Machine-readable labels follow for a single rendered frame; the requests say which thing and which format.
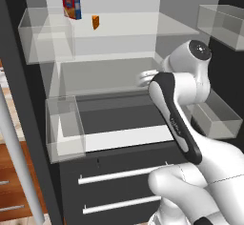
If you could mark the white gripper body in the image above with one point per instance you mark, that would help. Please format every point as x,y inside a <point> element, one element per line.
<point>145,78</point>

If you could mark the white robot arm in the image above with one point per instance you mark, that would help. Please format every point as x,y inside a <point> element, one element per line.
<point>219,171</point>

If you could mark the clear fridge drawer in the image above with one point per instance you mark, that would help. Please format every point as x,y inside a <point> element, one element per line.
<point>105,73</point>

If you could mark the glass fridge shelf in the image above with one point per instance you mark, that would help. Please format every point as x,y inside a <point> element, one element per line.
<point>127,25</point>

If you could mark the dark fridge door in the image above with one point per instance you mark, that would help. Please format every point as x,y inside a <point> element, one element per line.
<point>233,66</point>
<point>22,85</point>

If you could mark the wooden cabinet drawers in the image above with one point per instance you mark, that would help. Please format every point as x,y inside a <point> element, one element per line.
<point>9,194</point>

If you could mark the black freezer drawer front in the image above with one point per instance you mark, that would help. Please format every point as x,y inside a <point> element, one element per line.
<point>120,162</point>
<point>111,217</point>

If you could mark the large clear door bin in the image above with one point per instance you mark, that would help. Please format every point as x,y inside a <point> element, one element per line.
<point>47,41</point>

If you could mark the red and blue box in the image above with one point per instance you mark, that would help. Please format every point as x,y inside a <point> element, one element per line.
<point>70,5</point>

